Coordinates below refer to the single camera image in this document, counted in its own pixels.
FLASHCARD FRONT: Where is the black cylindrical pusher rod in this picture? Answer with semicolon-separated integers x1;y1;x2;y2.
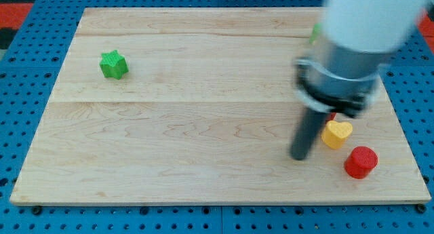
290;108;329;161

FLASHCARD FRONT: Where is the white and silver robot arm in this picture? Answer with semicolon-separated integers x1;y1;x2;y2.
289;0;432;160

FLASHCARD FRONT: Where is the green block behind arm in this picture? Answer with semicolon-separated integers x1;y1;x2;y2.
309;23;321;45

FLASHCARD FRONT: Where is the green star block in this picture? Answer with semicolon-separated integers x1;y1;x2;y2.
99;50;129;80

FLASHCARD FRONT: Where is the small red block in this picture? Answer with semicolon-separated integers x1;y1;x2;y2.
326;113;336;122

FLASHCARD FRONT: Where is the yellow heart block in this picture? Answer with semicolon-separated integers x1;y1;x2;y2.
321;120;353;149

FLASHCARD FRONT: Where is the red cylinder block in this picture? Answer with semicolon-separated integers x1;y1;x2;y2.
344;146;378;179

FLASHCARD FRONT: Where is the light wooden board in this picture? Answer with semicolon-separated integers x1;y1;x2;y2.
10;7;431;206

